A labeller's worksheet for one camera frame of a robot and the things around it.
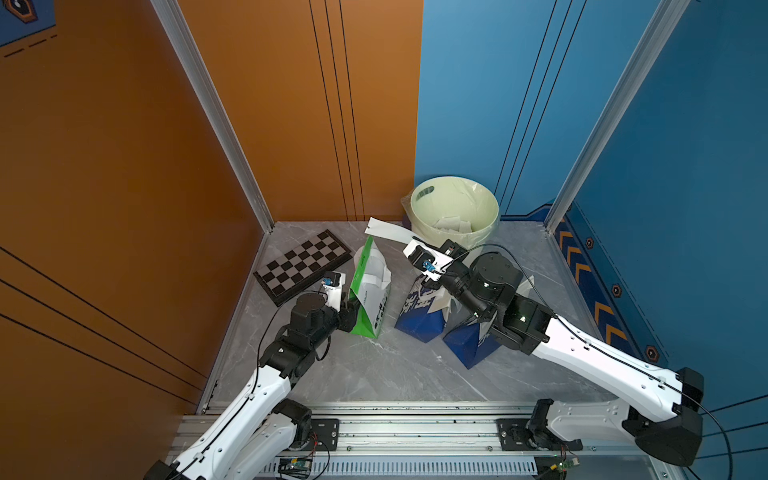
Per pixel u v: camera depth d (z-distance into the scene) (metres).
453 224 1.05
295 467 0.72
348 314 0.67
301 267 1.03
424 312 0.75
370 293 0.85
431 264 0.48
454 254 0.52
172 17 0.70
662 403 0.39
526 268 1.08
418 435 0.76
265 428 0.59
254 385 0.50
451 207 0.97
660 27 0.71
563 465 0.70
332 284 0.66
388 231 0.63
